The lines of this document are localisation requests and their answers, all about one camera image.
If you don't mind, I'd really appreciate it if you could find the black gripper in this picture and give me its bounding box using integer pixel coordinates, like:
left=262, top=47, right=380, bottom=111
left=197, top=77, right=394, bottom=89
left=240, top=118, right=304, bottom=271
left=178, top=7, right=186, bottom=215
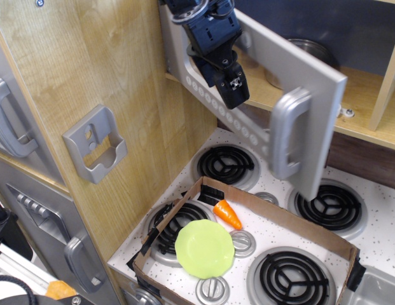
left=181, top=6, right=250, bottom=109

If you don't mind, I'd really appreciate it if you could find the grey microwave door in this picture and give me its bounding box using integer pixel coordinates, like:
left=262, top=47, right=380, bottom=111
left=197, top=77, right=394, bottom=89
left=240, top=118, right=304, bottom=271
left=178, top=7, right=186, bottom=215
left=159, top=3, right=347, bottom=200

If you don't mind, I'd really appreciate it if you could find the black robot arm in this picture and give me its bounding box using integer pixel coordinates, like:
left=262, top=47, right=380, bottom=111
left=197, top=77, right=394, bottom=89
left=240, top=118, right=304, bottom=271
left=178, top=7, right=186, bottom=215
left=160, top=0, right=249, bottom=109

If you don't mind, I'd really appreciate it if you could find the back left stove burner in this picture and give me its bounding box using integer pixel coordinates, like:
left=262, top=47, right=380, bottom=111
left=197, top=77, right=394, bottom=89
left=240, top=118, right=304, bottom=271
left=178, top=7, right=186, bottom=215
left=191, top=144, right=261, bottom=191

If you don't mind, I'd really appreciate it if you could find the stove burner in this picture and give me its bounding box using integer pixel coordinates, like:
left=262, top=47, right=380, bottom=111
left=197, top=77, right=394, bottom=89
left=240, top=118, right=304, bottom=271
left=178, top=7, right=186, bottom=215
left=191, top=144, right=261, bottom=191
left=246, top=247, right=336, bottom=305
left=142, top=200, right=217, bottom=268
left=287, top=179, right=368, bottom=240

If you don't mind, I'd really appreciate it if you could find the stainless steel pot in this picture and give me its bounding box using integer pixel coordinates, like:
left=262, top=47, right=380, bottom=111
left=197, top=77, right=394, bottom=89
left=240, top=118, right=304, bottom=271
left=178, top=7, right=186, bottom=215
left=263, top=38, right=336, bottom=90

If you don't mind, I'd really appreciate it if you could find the grey knob under box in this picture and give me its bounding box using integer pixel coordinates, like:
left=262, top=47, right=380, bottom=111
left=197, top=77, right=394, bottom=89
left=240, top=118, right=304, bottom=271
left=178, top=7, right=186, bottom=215
left=255, top=192, right=279, bottom=206

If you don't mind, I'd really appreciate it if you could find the orange toy carrot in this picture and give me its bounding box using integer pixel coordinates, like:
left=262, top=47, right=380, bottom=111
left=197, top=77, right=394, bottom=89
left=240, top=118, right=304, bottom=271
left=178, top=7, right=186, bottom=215
left=212, top=200, right=242, bottom=230

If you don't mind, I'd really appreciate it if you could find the white door latch clip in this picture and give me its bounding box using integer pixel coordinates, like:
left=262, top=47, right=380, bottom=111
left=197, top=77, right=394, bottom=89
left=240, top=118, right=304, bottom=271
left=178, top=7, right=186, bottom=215
left=336, top=107, right=355, bottom=118

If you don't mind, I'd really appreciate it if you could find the grey knob middle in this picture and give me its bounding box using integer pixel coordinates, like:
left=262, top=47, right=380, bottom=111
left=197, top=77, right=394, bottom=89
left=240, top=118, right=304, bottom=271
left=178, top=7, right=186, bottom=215
left=230, top=230, right=256, bottom=259

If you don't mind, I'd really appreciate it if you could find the green plastic plate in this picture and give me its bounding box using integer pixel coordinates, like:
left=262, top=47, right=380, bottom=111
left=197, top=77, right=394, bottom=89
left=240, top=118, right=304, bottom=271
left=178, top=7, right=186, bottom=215
left=175, top=219, right=235, bottom=280

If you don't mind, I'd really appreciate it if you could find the back right stove burner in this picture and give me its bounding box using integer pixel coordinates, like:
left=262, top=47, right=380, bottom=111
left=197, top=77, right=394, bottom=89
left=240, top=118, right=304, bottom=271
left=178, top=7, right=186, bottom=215
left=287, top=179, right=368, bottom=240

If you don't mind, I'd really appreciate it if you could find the front left stove burner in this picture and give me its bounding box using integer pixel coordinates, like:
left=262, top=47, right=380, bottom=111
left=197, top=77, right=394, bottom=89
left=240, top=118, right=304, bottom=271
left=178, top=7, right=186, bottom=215
left=142, top=200, right=217, bottom=268

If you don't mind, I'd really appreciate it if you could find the front right stove burner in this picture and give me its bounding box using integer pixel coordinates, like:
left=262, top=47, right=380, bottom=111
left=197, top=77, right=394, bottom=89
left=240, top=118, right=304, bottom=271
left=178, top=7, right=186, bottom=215
left=246, top=247, right=336, bottom=305

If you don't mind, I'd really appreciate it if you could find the grey knob front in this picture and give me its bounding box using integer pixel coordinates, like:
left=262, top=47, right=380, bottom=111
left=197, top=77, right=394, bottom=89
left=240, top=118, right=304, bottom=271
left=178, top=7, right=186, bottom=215
left=195, top=276, right=230, bottom=305

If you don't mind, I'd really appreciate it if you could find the grey ice dispenser panel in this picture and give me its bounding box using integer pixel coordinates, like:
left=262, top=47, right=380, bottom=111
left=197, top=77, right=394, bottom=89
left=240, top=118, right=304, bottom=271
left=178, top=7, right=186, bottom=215
left=6, top=184, right=71, bottom=245

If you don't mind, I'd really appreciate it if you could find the steel sink basin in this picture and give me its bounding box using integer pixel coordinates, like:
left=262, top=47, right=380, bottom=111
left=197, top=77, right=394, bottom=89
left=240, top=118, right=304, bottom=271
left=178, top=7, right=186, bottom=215
left=340, top=266, right=395, bottom=305

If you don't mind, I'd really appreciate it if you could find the orange object bottom left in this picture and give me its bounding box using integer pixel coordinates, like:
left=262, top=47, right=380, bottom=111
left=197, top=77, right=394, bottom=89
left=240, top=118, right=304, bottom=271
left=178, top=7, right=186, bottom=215
left=45, top=280, right=77, bottom=300

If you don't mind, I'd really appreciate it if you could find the grey wall phone holder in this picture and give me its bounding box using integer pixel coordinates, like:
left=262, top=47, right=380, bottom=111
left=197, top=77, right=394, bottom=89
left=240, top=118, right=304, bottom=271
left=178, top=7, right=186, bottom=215
left=62, top=104, right=128, bottom=184

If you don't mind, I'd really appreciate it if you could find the upper grey fridge handle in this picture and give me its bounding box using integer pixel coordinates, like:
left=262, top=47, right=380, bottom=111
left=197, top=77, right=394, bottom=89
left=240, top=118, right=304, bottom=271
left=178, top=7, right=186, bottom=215
left=0, top=78, right=38, bottom=158

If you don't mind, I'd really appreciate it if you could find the grey fridge handle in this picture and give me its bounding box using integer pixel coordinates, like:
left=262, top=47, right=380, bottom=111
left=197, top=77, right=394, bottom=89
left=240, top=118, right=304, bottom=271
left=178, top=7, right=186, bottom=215
left=0, top=78, right=38, bottom=158
left=64, top=236, right=102, bottom=294

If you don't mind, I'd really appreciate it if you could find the cardboard box frame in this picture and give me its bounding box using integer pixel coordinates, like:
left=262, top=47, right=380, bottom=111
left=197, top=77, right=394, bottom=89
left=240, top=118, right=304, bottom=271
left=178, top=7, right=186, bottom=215
left=127, top=177, right=366, bottom=304

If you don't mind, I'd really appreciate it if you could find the lower grey fridge handle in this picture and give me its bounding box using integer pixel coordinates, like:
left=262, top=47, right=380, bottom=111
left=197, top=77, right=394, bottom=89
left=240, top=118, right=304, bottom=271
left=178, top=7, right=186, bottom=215
left=64, top=236, right=102, bottom=294

